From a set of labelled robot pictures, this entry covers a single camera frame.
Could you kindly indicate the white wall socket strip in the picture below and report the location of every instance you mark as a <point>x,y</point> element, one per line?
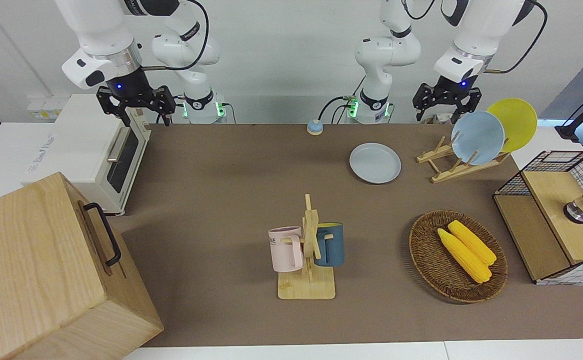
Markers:
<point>41,107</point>

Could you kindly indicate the dark blue mug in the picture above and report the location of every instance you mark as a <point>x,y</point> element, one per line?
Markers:
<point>332,245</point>

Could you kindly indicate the light wooden drawer box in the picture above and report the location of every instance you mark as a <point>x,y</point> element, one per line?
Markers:
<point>36,270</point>

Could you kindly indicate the pink mug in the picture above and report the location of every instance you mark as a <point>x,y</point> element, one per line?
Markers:
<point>284,250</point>

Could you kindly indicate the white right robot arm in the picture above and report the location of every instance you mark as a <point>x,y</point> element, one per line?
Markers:
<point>96,30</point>

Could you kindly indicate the brown table mat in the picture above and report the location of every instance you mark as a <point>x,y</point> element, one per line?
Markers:
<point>221,200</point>

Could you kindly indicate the light blue plate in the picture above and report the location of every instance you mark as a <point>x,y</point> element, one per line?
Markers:
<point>477,137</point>

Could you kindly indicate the yellow plate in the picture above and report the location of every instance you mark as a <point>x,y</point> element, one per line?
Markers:
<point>517,120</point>

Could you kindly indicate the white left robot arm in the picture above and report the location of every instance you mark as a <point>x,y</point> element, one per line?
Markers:
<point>386,50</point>

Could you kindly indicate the gray plate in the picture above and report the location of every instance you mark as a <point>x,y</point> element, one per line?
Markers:
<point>375,163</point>

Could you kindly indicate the wooden plate rack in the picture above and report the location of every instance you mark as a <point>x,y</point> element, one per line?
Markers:
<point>452,172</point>

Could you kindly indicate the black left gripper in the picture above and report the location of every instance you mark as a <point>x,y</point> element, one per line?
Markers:
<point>452,91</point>

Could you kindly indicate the white toaster oven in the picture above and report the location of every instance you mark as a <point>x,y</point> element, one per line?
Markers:
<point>79,135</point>

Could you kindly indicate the blue round call bell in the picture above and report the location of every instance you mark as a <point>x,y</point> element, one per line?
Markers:
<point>314,127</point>

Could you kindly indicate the wooden mug tree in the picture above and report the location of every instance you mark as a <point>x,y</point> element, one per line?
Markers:
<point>306,287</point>

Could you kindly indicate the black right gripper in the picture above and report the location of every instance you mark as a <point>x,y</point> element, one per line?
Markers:
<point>130,89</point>

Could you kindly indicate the brown wicker basket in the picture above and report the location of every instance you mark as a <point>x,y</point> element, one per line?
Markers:
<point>436,265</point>

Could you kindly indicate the yellow corn cob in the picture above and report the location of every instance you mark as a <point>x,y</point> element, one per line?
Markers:
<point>472,242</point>
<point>464,256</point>

